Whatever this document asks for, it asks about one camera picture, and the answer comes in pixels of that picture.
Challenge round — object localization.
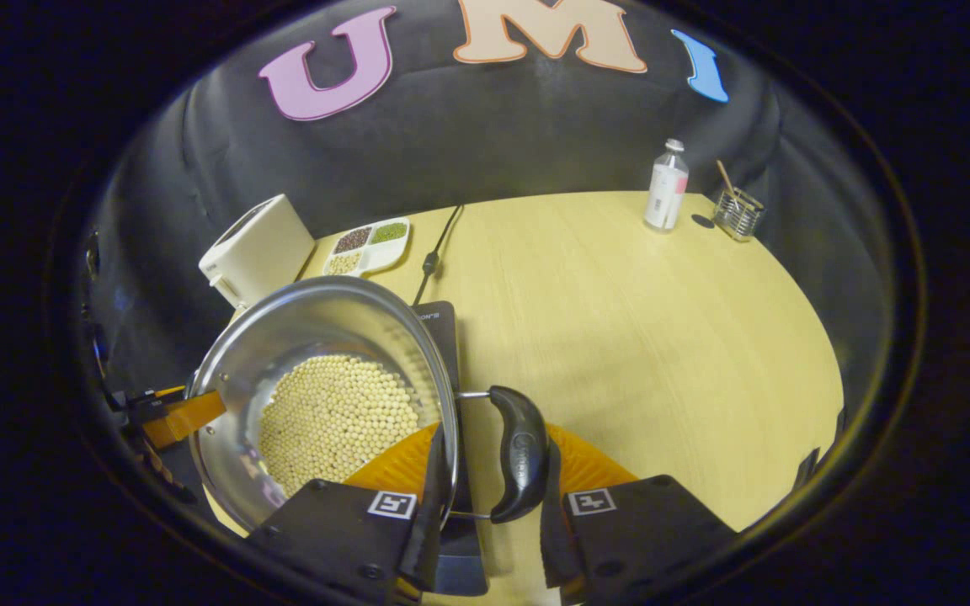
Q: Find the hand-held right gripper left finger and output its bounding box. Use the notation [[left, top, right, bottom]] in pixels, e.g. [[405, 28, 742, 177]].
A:
[[245, 421, 452, 606]]

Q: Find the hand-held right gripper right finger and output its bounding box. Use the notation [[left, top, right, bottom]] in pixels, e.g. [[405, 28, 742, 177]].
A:
[[539, 421, 738, 606]]

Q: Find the steel pot with black handles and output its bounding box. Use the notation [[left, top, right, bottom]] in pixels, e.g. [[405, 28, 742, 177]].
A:
[[186, 276, 552, 534]]

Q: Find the black induction cooktop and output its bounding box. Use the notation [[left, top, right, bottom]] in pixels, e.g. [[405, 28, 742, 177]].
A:
[[409, 300, 491, 598]]

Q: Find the heap of yellow soybeans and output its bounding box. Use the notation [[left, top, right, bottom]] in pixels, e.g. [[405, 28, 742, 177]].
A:
[[258, 354, 423, 499]]

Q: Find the white toaster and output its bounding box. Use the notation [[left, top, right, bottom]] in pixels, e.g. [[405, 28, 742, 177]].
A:
[[198, 194, 317, 310]]

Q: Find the white divided dish with beans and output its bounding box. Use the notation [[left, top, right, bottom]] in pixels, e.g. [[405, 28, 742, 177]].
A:
[[322, 218, 412, 278]]

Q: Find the clear plastic bottle white label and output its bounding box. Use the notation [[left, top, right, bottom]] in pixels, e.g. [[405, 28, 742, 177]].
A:
[[643, 138, 691, 234]]

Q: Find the black backdrop cloth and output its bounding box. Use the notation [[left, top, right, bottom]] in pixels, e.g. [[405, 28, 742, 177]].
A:
[[93, 0, 898, 396]]

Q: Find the black power cable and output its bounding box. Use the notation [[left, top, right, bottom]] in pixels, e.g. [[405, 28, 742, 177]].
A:
[[411, 205, 464, 306]]

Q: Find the wire holder with wooden sticks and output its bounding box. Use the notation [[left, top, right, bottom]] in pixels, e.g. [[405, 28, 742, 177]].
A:
[[712, 159, 767, 244]]

